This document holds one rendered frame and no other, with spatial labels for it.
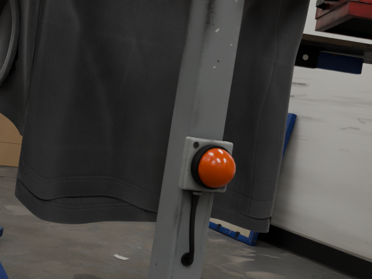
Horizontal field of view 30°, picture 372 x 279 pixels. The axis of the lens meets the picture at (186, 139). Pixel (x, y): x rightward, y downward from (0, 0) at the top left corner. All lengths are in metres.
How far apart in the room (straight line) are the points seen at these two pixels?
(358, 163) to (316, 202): 0.35
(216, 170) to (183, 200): 0.05
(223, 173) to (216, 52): 0.12
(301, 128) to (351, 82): 0.41
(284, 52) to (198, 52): 0.43
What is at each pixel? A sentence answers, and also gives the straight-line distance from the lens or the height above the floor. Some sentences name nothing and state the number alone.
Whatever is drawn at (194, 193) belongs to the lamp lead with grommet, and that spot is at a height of 0.62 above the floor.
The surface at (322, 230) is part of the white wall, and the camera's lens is 3.64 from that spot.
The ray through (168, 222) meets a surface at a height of 0.59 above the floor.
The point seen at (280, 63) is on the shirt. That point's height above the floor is 0.79.
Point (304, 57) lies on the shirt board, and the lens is 2.17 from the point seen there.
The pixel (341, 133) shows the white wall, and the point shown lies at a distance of 3.58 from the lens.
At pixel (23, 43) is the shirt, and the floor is 0.75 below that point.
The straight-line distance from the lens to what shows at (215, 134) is 0.68.
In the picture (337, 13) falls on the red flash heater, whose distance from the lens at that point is 2.14.
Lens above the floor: 0.71
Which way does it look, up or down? 3 degrees down
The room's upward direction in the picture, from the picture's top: 9 degrees clockwise
